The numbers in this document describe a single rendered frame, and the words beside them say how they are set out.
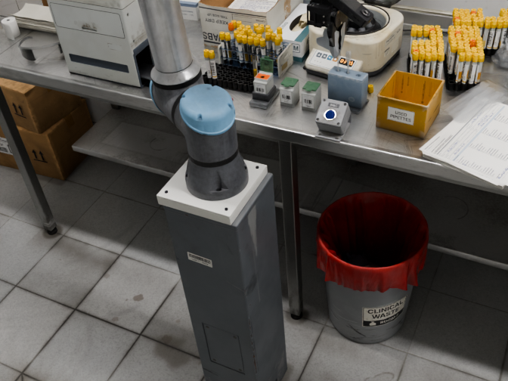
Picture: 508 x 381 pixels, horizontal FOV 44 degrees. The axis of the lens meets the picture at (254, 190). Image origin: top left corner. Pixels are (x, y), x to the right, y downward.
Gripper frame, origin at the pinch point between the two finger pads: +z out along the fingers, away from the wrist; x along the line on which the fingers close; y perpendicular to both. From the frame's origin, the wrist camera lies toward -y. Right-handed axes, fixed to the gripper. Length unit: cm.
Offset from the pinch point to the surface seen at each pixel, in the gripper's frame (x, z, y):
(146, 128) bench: -27, 76, 105
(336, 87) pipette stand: 2.0, 9.1, -0.7
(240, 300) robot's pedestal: 54, 43, 1
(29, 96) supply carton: -4, 56, 147
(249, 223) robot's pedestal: 49, 20, 0
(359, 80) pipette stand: 2.0, 5.2, -7.2
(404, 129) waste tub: 6.3, 13.6, -22.1
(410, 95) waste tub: -6.3, 11.8, -18.5
